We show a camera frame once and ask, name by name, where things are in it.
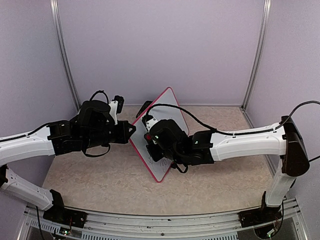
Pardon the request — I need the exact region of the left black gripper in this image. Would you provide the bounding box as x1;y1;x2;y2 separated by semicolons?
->
82;120;137;150

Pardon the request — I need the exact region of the pink framed whiteboard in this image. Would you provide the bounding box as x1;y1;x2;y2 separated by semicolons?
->
129;87;189;183

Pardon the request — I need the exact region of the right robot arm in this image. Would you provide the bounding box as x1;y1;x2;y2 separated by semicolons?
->
142;115;310;222

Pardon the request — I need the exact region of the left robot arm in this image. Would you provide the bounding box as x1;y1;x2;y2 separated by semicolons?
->
0;97;136;223

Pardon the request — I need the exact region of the black floral square plate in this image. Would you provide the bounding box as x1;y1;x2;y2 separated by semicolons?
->
135;100;153;119

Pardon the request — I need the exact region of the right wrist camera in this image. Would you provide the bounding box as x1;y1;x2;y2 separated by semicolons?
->
142;114;158;145

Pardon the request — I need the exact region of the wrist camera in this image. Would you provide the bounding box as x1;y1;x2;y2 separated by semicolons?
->
142;114;158;145
109;95;125;125

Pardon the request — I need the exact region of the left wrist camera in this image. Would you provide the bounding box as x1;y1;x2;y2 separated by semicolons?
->
109;95;125;125

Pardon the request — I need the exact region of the front aluminium rail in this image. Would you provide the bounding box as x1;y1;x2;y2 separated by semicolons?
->
17;198;308;240

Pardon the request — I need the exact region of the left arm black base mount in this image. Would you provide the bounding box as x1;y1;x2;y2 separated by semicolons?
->
43;189;88;229

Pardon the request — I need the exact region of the right aluminium frame post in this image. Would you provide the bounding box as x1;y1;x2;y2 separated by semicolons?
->
241;0;272;112

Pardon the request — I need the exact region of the aluminium frame post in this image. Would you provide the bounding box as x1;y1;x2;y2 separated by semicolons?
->
50;0;81;111
241;0;272;112

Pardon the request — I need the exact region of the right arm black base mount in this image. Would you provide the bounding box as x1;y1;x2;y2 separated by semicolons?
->
238;191;283;228

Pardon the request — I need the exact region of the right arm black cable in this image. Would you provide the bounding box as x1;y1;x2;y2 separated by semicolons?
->
144;100;320;163

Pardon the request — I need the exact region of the left aluminium frame post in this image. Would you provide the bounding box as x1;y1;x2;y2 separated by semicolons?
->
50;0;81;111

